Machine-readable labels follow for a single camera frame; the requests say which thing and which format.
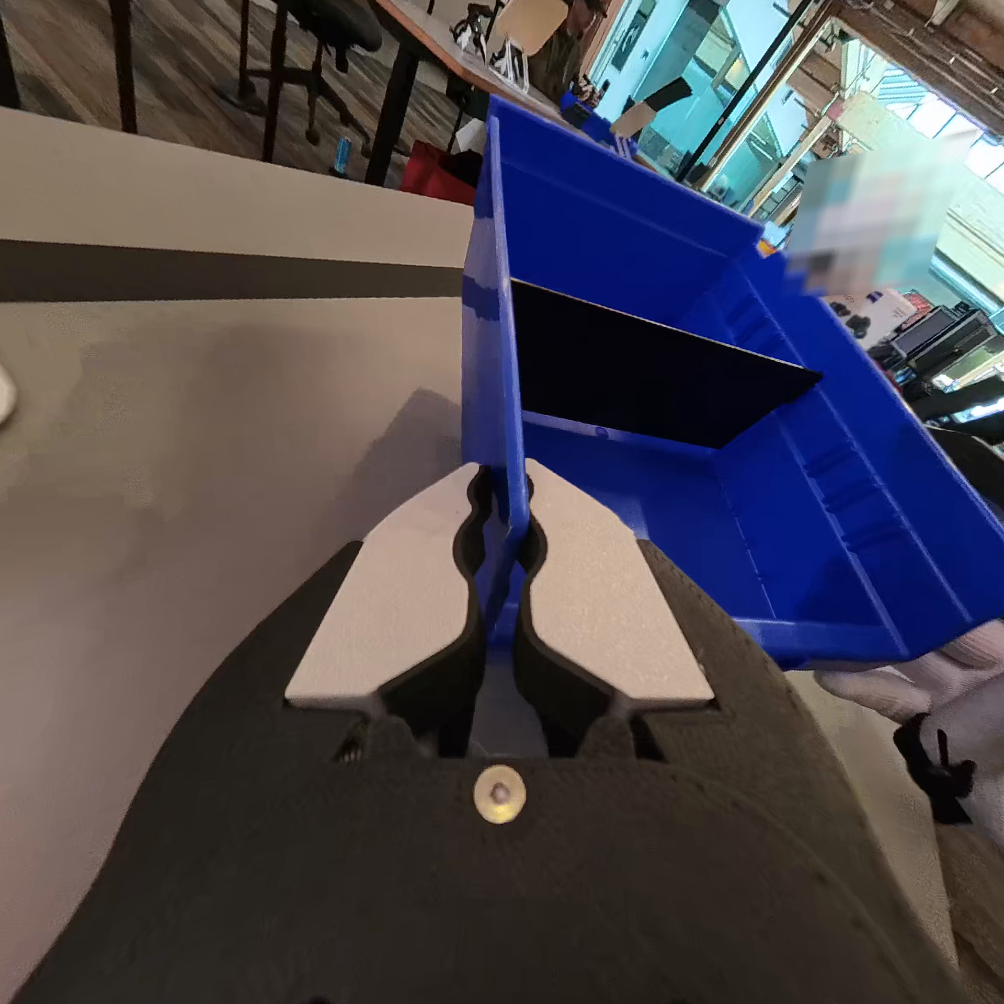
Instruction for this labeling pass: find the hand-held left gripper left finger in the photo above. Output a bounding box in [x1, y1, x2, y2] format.
[288, 463, 490, 738]

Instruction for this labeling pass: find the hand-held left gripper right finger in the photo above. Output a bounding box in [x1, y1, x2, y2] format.
[510, 460, 715, 738]

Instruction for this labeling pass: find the blue plastic bin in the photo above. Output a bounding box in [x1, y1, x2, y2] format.
[460, 95, 1004, 738]

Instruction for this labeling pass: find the person's right hand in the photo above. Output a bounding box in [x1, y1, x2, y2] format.
[819, 620, 1004, 856]

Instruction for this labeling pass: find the white product box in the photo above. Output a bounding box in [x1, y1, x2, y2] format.
[824, 286, 942, 346]

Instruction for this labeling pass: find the red storage crate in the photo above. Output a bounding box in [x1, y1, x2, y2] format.
[402, 142, 480, 208]

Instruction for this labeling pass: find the small blue desk bin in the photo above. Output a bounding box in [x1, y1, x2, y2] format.
[561, 95, 621, 134]

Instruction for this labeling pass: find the black office chair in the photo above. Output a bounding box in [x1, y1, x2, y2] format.
[212, 1, 385, 161]

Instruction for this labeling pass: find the background office desk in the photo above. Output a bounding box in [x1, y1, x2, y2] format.
[364, 1, 660, 189]

